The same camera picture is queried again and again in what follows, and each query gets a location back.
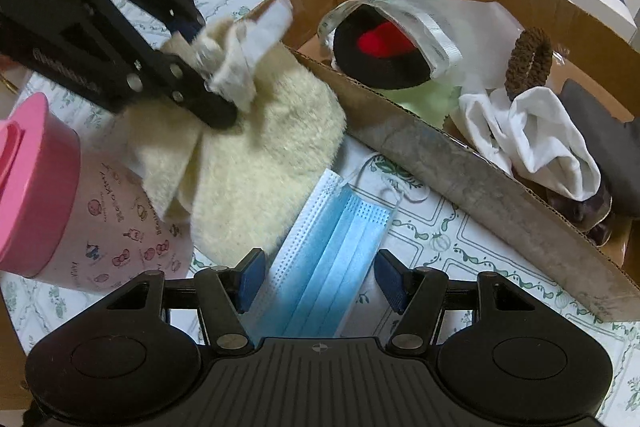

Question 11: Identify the white cloth bag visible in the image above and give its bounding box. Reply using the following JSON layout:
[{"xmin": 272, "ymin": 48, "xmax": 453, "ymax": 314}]
[{"xmin": 317, "ymin": 0, "xmax": 523, "ymax": 92}]

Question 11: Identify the cream fluffy towel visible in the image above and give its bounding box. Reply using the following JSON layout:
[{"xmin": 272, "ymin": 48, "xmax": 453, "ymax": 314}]
[{"xmin": 126, "ymin": 0, "xmax": 346, "ymax": 267}]

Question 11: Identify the pink lidded tumbler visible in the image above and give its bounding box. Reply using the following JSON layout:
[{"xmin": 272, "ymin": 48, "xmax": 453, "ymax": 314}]
[{"xmin": 1, "ymin": 93, "xmax": 193, "ymax": 293}]

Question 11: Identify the open brown cardboard tray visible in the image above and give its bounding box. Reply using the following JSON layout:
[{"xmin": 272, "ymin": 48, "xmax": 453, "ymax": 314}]
[{"xmin": 240, "ymin": 0, "xmax": 640, "ymax": 324}]

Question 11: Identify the blue surgical face mask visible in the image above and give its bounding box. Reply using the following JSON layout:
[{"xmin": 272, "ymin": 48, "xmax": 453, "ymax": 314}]
[{"xmin": 240, "ymin": 166, "xmax": 432, "ymax": 350}]

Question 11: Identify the dark grey drawstring pouch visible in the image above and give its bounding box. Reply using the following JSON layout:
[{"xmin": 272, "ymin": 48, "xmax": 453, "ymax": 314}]
[{"xmin": 560, "ymin": 79, "xmax": 639, "ymax": 191}]

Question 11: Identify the black red round plush pad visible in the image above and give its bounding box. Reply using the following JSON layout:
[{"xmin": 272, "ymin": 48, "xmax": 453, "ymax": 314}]
[{"xmin": 333, "ymin": 5, "xmax": 431, "ymax": 90}]

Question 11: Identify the brown hair scrunchie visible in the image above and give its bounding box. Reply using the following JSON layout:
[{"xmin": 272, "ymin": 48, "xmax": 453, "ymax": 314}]
[{"xmin": 504, "ymin": 27, "xmax": 553, "ymax": 102}]

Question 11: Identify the white folded sock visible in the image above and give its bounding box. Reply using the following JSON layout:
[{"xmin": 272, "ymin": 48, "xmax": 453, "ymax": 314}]
[{"xmin": 451, "ymin": 87, "xmax": 601, "ymax": 202}]

